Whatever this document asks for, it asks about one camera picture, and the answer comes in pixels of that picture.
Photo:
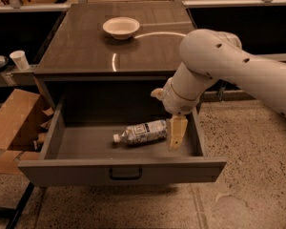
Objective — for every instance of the open grey top drawer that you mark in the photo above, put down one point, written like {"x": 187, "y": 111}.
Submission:
{"x": 80, "y": 151}

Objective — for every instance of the white ceramic bowl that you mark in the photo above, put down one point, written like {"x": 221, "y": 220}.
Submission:
{"x": 121, "y": 28}

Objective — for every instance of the brown cardboard box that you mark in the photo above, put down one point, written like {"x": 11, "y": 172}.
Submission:
{"x": 25, "y": 118}

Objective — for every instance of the dark grey drawer cabinet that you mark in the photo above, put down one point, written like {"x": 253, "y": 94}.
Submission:
{"x": 81, "y": 50}

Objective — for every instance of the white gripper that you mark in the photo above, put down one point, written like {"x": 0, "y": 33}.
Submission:
{"x": 176, "y": 100}

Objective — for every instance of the black drawer handle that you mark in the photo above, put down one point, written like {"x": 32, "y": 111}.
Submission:
{"x": 125, "y": 174}

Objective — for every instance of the black metal floor frame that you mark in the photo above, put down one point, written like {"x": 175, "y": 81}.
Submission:
{"x": 14, "y": 214}

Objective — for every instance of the white paper cup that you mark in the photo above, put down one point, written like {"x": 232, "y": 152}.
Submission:
{"x": 20, "y": 60}

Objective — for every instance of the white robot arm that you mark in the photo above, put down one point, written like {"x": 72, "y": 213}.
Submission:
{"x": 208, "y": 56}

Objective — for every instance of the clear plastic water bottle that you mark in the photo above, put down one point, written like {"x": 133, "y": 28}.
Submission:
{"x": 142, "y": 133}

